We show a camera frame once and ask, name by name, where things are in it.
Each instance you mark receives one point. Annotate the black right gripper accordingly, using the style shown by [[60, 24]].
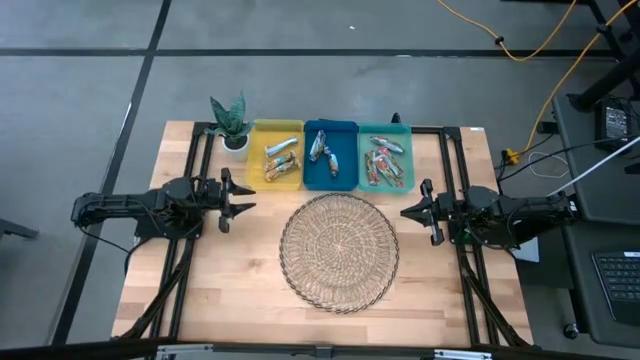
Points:
[[442, 210]]

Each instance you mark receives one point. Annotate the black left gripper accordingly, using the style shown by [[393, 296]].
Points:
[[210, 195]]

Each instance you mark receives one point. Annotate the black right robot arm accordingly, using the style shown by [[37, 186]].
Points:
[[525, 220]]

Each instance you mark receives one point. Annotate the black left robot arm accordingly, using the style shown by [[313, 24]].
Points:
[[125, 202]]

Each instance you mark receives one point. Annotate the yellow plastic bin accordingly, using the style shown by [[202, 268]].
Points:
[[260, 175]]

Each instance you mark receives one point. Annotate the teal plastic bin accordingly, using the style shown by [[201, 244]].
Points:
[[407, 170]]

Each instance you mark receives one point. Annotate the snake plant in white pot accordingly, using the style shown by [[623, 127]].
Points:
[[236, 142]]

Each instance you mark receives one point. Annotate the blue plastic bin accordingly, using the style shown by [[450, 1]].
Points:
[[345, 175]]

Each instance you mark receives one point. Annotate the round woven placemat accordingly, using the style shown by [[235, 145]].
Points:
[[340, 250]]

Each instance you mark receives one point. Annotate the small black clamp knob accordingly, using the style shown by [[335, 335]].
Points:
[[395, 119]]

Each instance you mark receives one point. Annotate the small white sticker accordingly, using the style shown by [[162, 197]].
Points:
[[478, 129]]

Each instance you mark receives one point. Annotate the white sheet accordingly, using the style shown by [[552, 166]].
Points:
[[530, 254]]

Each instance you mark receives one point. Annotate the dark grey desk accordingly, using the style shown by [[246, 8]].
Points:
[[600, 300], [580, 165]]

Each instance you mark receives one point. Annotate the black caster wheel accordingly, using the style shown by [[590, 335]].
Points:
[[571, 331]]

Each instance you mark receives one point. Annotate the black table crossbar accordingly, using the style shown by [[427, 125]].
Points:
[[100, 350]]

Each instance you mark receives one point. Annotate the black keyboard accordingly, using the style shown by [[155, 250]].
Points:
[[620, 287]]

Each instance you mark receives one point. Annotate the black power adapter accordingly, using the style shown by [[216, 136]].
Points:
[[615, 122]]

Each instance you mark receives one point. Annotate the black desk leg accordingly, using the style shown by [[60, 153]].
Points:
[[605, 82], [603, 28]]

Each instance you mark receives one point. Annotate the grey chair leg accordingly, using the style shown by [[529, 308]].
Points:
[[15, 230]]

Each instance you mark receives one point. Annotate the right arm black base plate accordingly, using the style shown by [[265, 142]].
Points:
[[453, 241]]

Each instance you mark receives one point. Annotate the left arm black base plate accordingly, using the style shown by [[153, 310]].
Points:
[[170, 231]]

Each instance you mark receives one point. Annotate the black aluminium table frame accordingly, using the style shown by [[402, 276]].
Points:
[[200, 129]]

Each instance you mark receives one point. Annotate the silver metal bracket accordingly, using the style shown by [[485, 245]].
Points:
[[185, 351], [462, 355]]

